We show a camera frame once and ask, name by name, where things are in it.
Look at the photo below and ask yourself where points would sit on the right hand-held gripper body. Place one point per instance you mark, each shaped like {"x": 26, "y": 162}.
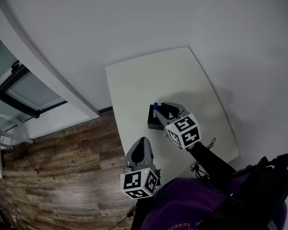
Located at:
{"x": 182, "y": 128}

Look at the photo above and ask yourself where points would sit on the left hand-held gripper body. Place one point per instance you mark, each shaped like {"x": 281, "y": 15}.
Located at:
{"x": 132, "y": 181}

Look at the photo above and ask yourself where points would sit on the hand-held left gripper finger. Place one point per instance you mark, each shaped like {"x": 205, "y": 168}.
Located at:
{"x": 129, "y": 158}
{"x": 150, "y": 156}

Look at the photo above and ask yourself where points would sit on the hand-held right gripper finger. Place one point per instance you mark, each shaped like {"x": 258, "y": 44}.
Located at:
{"x": 162, "y": 117}
{"x": 180, "y": 108}

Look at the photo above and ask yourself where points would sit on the black box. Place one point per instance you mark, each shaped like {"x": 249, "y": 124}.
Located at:
{"x": 154, "y": 124}

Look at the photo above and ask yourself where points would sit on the white pen with blue cap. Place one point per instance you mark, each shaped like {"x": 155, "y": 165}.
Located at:
{"x": 155, "y": 104}

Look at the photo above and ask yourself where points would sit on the person's left forearm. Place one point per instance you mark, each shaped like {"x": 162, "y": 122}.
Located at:
{"x": 141, "y": 212}

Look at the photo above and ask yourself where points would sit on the person's right forearm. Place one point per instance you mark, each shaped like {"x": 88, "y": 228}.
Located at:
{"x": 206, "y": 159}

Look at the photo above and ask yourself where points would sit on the person's purple shirt torso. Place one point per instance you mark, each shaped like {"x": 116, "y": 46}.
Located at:
{"x": 182, "y": 200}

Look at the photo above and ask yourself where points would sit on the black chest-mounted device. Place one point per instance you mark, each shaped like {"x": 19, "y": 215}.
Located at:
{"x": 266, "y": 188}

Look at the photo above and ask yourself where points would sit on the black-framed window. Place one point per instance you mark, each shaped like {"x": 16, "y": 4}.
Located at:
{"x": 26, "y": 90}

